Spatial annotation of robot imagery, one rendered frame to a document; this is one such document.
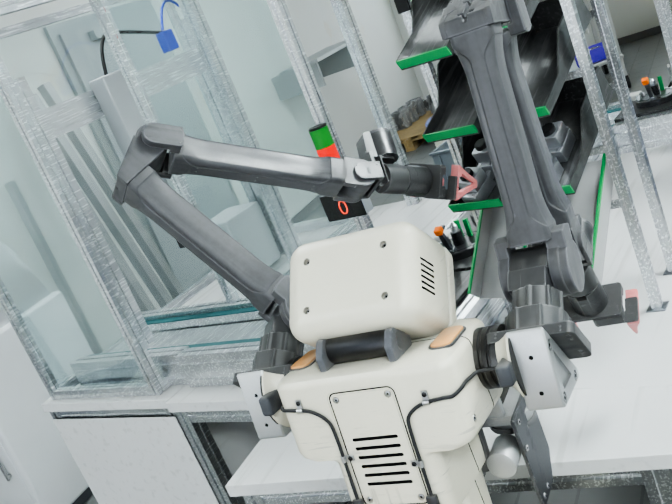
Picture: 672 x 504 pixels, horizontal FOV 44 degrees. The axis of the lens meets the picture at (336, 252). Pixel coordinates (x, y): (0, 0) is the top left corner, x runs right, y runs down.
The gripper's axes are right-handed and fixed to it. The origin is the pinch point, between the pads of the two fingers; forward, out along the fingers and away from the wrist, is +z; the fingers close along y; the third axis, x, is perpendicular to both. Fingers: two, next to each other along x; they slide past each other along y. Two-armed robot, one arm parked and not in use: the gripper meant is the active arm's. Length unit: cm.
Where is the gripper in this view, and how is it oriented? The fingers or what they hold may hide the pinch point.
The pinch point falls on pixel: (456, 182)
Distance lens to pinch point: 171.3
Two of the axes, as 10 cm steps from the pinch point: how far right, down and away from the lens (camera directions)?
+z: 8.2, 0.0, 5.8
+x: -0.6, 9.9, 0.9
